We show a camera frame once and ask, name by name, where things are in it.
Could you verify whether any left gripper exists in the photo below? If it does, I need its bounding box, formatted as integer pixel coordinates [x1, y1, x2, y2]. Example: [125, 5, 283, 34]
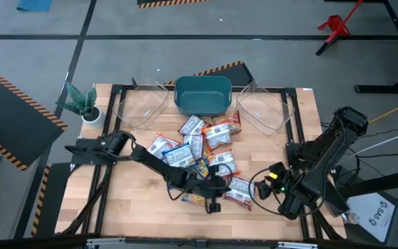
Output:
[197, 178, 231, 214]

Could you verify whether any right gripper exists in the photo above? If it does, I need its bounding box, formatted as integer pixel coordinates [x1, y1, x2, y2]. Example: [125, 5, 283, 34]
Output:
[254, 161, 295, 205]

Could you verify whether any blue yellow ramen pack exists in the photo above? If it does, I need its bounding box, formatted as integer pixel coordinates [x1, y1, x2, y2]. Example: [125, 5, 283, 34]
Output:
[191, 157, 210, 179]

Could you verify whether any blue soy sauce ramen pack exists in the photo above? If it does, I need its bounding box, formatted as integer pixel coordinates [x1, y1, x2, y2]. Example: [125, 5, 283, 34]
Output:
[181, 192, 207, 208]
[162, 143, 196, 169]

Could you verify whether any clear plastic bin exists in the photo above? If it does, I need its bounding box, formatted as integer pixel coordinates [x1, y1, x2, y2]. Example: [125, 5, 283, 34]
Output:
[111, 80, 170, 132]
[235, 80, 296, 136]

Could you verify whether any white printed paper sheet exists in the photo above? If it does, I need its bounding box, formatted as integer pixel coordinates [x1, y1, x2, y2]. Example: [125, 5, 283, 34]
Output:
[345, 192, 397, 243]

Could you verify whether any teal plastic bin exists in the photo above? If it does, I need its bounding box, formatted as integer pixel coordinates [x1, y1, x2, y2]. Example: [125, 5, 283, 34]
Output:
[173, 75, 234, 118]

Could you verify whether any black mat hazard striped edge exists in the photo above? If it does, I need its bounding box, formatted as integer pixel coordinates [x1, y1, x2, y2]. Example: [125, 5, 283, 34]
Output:
[164, 61, 255, 87]
[31, 163, 72, 239]
[137, 0, 214, 9]
[0, 61, 68, 172]

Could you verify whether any green plant in white pot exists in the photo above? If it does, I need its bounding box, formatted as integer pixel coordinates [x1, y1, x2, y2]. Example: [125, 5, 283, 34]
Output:
[55, 81, 106, 126]

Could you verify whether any blue floor mat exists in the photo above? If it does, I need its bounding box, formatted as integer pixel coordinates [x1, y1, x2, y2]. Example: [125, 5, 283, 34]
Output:
[16, 0, 53, 12]

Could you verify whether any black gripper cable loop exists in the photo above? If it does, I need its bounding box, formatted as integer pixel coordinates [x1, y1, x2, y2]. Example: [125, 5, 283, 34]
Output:
[248, 167, 324, 218]

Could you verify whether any white cable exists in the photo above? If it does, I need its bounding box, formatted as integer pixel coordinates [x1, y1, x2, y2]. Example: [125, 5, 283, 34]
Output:
[343, 124, 398, 160]

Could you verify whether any black floor cable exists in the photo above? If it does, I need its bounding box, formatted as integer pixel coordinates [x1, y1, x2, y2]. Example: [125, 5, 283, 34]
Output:
[356, 151, 398, 159]

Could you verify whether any yellow cable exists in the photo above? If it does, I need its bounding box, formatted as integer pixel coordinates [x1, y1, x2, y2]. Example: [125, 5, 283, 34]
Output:
[368, 95, 398, 124]

